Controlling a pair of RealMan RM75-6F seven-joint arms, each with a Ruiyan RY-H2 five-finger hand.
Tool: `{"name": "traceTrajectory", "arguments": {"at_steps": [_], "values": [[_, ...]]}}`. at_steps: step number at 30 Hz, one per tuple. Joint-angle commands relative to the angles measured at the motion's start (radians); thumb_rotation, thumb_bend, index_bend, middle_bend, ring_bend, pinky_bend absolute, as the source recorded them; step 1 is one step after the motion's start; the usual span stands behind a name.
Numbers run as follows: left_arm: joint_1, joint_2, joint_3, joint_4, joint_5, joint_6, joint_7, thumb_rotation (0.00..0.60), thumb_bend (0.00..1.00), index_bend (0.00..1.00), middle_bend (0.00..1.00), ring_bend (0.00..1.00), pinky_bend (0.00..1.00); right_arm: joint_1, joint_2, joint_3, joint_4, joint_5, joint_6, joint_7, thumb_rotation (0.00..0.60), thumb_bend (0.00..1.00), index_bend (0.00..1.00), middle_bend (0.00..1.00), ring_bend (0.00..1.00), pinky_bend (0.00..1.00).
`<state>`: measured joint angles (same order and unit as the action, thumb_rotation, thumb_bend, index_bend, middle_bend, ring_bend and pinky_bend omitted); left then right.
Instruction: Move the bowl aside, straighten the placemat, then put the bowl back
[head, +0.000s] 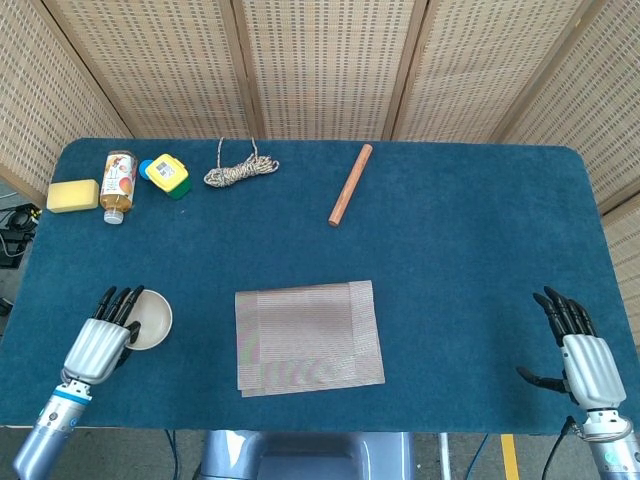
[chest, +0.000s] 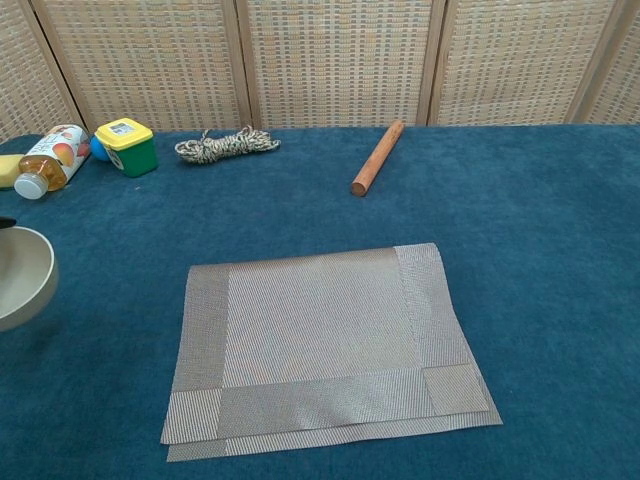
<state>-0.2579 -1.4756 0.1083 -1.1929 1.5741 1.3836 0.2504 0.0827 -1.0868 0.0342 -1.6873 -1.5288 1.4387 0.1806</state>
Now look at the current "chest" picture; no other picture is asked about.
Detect juice bottle with fruit label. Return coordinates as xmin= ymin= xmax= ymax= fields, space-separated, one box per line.
xmin=13 ymin=124 xmax=92 ymax=201

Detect coiled speckled rope bundle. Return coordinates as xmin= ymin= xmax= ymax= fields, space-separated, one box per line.
xmin=174 ymin=124 xmax=282 ymax=167

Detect woven bamboo screen panel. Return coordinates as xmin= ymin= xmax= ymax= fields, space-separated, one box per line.
xmin=0 ymin=0 xmax=84 ymax=144
xmin=564 ymin=0 xmax=640 ymax=126
xmin=427 ymin=0 xmax=631 ymax=127
xmin=29 ymin=0 xmax=254 ymax=134
xmin=234 ymin=0 xmax=449 ymax=130

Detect wooden rolling pin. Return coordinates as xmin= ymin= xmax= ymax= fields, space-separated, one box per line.
xmin=350 ymin=119 xmax=405 ymax=197

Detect white ceramic bowl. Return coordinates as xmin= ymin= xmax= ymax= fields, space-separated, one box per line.
xmin=0 ymin=225 xmax=60 ymax=333

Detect yellow sponge block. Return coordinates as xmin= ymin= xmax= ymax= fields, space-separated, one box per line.
xmin=0 ymin=153 xmax=26 ymax=191

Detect brown woven placemat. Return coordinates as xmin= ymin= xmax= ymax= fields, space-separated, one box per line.
xmin=159 ymin=242 xmax=504 ymax=463

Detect blue velvet table cloth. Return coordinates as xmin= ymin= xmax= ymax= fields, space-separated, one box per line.
xmin=0 ymin=124 xmax=640 ymax=480

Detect green container with yellow lid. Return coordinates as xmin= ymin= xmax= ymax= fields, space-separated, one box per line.
xmin=94 ymin=117 xmax=159 ymax=179

